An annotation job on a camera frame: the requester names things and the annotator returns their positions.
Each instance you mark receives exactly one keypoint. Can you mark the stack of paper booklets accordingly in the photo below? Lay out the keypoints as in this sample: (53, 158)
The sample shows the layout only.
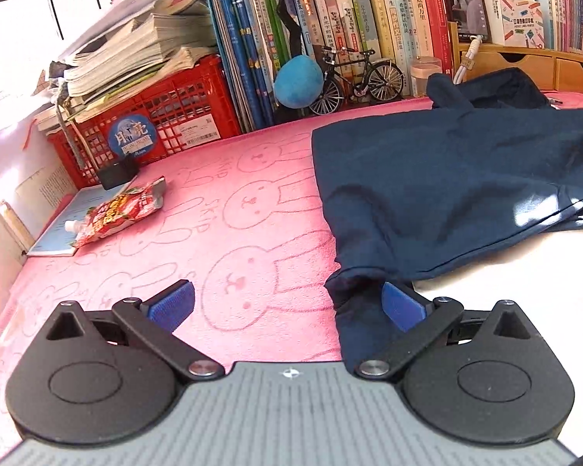
(141, 34)

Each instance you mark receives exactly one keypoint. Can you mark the white printed box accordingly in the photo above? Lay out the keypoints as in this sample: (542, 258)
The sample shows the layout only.
(515, 22)

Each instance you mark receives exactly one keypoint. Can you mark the miniature bicycle model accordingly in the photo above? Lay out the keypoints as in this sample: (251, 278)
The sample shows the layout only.
(359, 73)

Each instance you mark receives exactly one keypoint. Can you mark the wooden drawer organizer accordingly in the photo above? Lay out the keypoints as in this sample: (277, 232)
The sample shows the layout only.
(524, 65)

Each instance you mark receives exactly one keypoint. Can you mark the row of books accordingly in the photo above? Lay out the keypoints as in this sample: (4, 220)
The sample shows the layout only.
(369, 14)

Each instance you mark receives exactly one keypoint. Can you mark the wooden stick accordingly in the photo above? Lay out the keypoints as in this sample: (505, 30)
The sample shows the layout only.
(17, 225)

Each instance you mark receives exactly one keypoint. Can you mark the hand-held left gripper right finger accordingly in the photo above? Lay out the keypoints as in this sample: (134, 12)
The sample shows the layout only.
(403, 303)

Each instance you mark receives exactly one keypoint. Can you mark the small black box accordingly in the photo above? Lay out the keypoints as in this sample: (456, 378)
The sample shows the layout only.
(119, 174)

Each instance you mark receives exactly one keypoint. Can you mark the light blue notebook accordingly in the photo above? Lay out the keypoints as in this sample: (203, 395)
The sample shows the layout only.
(53, 233)

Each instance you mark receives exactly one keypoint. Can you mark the small clear jar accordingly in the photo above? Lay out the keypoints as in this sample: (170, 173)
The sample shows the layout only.
(425, 77)

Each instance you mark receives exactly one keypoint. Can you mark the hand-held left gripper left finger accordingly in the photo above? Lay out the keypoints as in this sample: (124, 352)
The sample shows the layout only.
(172, 303)

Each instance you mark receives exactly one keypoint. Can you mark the red snack pouch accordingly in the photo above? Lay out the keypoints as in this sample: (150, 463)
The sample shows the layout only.
(116, 208)

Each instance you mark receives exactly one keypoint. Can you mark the blue plush ball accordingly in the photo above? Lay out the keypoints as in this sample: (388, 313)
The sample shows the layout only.
(296, 82)

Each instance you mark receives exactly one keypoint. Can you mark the navy white red jacket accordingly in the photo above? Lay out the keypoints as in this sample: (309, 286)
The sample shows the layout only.
(418, 179)

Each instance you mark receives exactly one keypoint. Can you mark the orange ribbon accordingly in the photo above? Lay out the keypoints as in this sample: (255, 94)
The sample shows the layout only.
(27, 136)

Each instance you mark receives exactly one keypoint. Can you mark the red plastic crate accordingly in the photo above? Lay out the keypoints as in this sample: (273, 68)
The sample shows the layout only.
(184, 107)

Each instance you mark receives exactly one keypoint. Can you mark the smartphone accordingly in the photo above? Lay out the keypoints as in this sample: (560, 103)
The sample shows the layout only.
(466, 5)

